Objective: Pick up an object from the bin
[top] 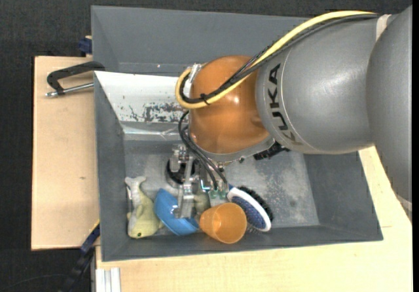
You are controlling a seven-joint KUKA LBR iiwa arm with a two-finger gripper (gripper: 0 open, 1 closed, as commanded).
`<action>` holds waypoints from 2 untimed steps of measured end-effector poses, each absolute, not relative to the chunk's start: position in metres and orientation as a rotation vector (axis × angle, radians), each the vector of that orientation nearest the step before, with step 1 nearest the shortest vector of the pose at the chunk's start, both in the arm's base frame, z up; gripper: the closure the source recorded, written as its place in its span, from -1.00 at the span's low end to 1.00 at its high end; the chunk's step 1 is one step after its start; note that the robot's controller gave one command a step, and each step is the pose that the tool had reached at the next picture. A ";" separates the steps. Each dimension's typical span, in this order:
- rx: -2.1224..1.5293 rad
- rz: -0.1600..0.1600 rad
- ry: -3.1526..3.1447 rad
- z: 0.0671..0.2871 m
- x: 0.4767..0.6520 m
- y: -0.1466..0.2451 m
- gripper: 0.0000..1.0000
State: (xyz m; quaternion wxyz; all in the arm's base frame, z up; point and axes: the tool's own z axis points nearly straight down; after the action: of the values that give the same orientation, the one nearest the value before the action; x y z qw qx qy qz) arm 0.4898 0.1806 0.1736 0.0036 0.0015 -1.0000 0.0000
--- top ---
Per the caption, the pale green toy whale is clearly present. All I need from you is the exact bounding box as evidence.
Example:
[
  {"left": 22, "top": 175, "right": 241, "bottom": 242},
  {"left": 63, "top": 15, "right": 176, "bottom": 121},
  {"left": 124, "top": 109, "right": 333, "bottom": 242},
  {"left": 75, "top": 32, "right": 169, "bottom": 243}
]
[{"left": 124, "top": 175, "right": 165, "bottom": 240}]

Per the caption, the grey metal bin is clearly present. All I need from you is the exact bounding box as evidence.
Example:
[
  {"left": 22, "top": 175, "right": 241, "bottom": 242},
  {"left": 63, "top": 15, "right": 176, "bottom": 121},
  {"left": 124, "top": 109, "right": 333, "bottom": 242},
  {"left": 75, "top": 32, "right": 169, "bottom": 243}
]
[{"left": 90, "top": 5, "right": 384, "bottom": 263}]

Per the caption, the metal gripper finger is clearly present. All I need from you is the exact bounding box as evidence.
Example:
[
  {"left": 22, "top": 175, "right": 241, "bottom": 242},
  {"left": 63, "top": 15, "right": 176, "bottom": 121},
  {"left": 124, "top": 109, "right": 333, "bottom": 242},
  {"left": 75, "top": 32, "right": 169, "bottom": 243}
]
[
  {"left": 172, "top": 145, "right": 192, "bottom": 173},
  {"left": 177, "top": 185, "right": 197, "bottom": 219}
]

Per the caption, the white brush with black bristles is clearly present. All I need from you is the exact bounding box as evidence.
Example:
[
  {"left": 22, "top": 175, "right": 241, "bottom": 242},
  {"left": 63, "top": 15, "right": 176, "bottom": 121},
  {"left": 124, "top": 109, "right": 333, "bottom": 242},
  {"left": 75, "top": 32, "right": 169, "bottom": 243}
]
[{"left": 226, "top": 184, "right": 274, "bottom": 233}]

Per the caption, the brown cardboard board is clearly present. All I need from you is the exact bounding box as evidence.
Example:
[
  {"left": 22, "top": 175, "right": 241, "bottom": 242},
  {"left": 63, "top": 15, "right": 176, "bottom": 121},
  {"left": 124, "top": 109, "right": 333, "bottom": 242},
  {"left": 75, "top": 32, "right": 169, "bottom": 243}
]
[{"left": 31, "top": 55, "right": 101, "bottom": 251}]

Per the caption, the blue bowl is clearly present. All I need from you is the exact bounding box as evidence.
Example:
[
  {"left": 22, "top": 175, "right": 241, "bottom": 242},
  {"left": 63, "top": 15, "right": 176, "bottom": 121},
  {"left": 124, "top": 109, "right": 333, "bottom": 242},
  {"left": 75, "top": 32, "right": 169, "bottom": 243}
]
[{"left": 153, "top": 188, "right": 201, "bottom": 236}]

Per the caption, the orange plastic cup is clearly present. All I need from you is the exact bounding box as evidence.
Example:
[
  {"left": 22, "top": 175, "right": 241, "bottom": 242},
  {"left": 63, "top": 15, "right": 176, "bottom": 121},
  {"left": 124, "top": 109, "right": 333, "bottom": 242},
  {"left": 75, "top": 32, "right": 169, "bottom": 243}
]
[{"left": 198, "top": 202, "right": 248, "bottom": 245}]

